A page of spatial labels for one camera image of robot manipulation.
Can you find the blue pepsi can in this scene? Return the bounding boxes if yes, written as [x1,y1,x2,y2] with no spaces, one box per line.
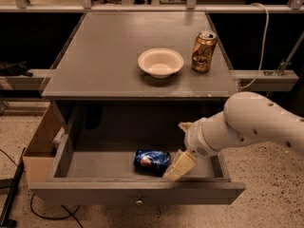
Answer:
[133,149,170,175]

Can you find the round metal drawer knob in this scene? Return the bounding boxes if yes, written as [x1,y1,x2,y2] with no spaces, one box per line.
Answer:
[135,199,143,206]

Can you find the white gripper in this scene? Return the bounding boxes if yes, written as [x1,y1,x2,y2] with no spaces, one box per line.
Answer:
[163,118,218,181]

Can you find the black metal stand leg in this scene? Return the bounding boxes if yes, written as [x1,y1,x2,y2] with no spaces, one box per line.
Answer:
[0,150,25,228]

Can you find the grey metal rail frame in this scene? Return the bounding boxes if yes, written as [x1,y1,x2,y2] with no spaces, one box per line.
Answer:
[0,0,304,92]

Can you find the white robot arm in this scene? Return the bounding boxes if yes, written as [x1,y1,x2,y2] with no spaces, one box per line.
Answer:
[163,91,304,181]

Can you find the white cable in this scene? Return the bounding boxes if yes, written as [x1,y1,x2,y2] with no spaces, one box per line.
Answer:
[237,2,270,91]

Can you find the black floor cable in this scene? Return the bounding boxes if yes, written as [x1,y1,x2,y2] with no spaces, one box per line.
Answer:
[0,148,84,228]

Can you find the white paper bowl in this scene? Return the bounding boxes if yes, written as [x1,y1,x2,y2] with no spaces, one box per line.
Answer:
[138,48,184,79]

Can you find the grey open top drawer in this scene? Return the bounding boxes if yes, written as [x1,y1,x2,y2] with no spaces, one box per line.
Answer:
[30,103,245,205]

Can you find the black cloth object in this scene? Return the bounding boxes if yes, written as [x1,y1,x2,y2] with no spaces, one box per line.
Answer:
[0,61,33,77]

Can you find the cardboard box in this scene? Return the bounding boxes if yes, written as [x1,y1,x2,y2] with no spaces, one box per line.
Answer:
[23,104,62,189]

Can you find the gold soda can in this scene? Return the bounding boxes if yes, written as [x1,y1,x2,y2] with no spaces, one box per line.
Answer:
[192,31,218,73]

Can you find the grey cabinet counter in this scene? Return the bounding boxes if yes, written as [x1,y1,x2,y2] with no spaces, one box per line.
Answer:
[43,11,237,135]

